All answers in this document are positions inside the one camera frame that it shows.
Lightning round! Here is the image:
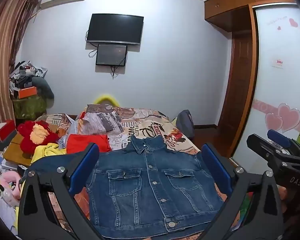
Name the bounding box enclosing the red cloth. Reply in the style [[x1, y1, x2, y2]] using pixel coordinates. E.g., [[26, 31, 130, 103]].
[[66, 134, 112, 154]]

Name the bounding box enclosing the pile of clutter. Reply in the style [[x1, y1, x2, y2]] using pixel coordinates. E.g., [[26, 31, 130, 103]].
[[9, 60, 48, 98]]

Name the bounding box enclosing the yellow cloth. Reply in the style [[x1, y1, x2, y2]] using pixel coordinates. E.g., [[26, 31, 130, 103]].
[[30, 142, 67, 165]]

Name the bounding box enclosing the cardboard box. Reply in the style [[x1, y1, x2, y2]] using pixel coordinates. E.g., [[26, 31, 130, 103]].
[[2, 132, 34, 167]]

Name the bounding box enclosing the red plush toy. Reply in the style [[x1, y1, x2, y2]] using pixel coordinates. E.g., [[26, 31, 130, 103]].
[[17, 120, 60, 154]]

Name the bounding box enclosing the wooden overhead cabinet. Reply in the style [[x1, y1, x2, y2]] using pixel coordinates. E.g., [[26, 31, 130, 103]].
[[204, 0, 294, 33]]

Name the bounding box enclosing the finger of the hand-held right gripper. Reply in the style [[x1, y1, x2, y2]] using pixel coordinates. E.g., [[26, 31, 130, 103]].
[[246, 133, 285, 170], [266, 129, 300, 160]]

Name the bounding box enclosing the orange box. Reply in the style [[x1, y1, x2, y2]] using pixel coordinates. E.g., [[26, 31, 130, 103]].
[[17, 86, 38, 99]]

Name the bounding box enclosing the blue denim jacket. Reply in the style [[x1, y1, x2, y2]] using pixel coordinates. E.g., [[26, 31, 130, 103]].
[[86, 134, 227, 239]]

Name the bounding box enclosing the small black wall monitor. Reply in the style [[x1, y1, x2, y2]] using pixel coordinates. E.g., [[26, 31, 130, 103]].
[[95, 44, 128, 67]]

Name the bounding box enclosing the folded printed quilt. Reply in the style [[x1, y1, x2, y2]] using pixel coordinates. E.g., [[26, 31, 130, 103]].
[[79, 104, 170, 153]]

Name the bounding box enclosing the red box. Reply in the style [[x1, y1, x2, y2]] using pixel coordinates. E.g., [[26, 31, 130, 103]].
[[0, 119, 17, 143]]

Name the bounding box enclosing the pile of magazines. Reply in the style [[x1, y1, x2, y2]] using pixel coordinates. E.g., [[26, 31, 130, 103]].
[[0, 155, 23, 178]]

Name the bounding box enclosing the brown striped curtain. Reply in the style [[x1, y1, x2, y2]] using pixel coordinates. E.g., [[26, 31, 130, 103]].
[[0, 0, 42, 130]]

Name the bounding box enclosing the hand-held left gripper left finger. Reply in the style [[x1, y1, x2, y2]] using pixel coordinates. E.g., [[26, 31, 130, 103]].
[[17, 142, 108, 240]]

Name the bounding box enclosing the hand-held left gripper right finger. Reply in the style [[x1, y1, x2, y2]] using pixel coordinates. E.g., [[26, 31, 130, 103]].
[[192, 143, 284, 240]]

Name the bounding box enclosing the dark grey backpack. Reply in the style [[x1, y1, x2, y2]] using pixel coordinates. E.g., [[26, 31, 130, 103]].
[[175, 109, 195, 140]]

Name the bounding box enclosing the pink plush toy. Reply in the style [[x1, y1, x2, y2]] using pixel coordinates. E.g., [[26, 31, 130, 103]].
[[0, 171, 22, 200]]

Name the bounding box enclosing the black wall television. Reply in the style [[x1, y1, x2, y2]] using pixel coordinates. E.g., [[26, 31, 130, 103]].
[[86, 13, 144, 46]]

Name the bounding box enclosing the grey cushion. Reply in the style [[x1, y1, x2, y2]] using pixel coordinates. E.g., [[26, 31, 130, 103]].
[[31, 76, 55, 110]]

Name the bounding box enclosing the yellow plush object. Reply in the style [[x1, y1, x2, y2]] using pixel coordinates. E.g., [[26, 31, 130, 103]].
[[94, 94, 120, 107]]

